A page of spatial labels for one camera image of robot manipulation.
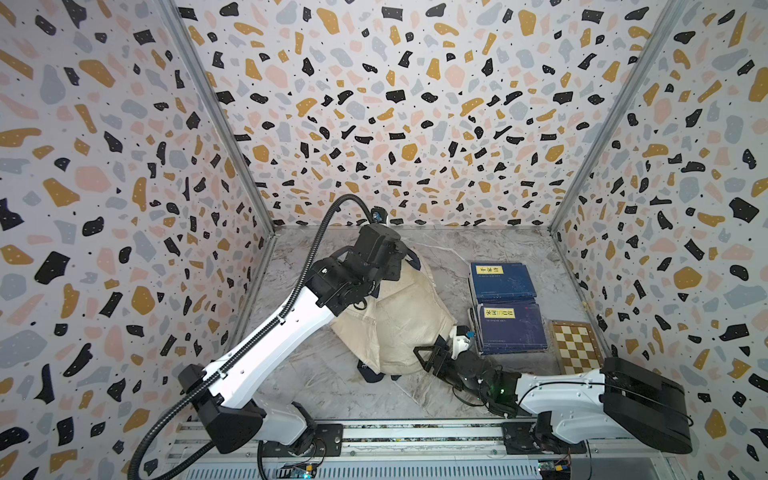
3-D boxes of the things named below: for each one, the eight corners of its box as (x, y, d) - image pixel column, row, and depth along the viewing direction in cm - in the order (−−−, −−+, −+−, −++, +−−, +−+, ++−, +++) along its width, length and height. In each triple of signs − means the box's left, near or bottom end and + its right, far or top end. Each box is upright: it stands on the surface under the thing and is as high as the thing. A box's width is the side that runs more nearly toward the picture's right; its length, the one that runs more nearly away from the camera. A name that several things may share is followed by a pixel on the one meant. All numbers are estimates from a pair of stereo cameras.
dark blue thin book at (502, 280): (474, 307, 101) (479, 294, 95) (469, 275, 109) (473, 262, 103) (530, 307, 101) (538, 294, 95) (520, 276, 109) (527, 262, 103)
